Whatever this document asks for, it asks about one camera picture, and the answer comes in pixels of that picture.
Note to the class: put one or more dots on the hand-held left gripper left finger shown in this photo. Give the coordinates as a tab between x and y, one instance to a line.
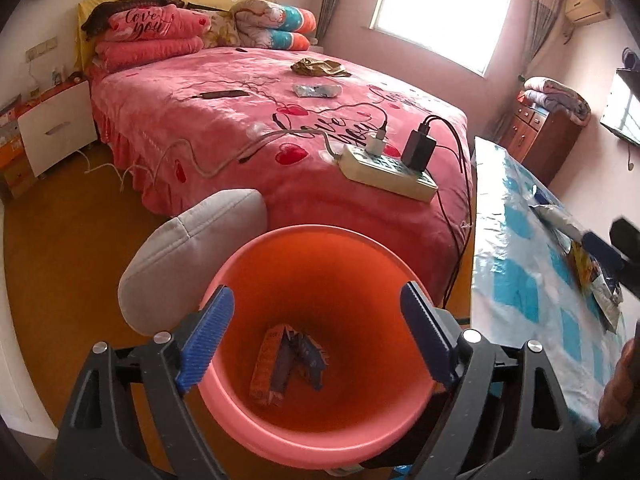
210	335

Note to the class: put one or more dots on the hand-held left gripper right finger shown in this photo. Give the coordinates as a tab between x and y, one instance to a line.
425	330

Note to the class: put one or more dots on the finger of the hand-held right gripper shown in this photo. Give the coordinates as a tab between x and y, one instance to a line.
631	245
600	249

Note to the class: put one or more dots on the yellow snack packet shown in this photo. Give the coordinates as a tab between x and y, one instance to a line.
582	265

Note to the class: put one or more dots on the grey white plastic wrapper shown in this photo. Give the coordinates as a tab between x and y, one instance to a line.
557	217

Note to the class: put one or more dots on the silver printed packet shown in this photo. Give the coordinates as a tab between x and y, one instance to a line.
607	305

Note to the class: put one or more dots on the orange snack packet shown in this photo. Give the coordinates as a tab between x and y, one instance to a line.
265	365

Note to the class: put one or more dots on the dark blue snack packet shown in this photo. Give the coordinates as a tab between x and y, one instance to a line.
305	355

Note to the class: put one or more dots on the orange plastic bucket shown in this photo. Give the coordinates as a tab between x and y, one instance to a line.
320	270

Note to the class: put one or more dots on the person's right hand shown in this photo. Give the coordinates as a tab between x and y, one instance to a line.
622	380

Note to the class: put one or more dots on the blue checked tablecloth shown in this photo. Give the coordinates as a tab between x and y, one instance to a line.
520	280

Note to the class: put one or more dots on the grey cushion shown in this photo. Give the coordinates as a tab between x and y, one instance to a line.
190	245

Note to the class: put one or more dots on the wooden cabinet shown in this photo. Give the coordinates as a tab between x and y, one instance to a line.
540	140

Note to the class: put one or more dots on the folded pastel blanket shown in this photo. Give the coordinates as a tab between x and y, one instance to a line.
555	97

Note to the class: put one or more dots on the white power strip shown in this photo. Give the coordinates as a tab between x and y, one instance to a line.
380	175

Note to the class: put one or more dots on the black charger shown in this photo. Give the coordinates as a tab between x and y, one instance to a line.
420	150

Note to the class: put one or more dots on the white charger plug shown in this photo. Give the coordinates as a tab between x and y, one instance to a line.
376	142

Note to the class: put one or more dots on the pink bed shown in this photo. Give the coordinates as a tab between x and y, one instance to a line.
200	130

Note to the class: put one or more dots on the grey curtain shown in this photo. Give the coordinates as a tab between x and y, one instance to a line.
335	5
542	25

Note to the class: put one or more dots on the black remote on bed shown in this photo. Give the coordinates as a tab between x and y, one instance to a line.
225	95

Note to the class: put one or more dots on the air conditioner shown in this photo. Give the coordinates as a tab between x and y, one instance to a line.
587	5

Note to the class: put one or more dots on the blue white packet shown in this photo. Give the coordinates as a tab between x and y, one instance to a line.
317	90

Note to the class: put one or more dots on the orange cardboard boxes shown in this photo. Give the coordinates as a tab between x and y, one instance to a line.
12	160

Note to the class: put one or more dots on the white nightstand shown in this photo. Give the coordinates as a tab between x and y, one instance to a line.
55	120

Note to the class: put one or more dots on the olive cloth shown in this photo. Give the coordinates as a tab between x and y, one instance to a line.
320	67

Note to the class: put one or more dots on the window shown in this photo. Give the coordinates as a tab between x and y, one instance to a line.
440	15

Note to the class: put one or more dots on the pink love you pillows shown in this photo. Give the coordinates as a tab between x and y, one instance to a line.
145	52

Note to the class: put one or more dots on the floral pillow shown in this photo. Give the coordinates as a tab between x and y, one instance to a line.
220	30

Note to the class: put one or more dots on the pink lettered pillow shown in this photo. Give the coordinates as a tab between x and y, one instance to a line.
150	22

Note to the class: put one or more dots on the colourful rolled quilt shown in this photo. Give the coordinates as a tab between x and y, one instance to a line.
270	20

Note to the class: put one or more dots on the dark brown cloth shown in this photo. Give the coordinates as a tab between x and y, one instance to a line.
107	10

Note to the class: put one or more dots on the wall television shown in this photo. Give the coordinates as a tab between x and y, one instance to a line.
625	110

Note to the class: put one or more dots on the wall socket strip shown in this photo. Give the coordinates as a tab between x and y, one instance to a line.
42	47

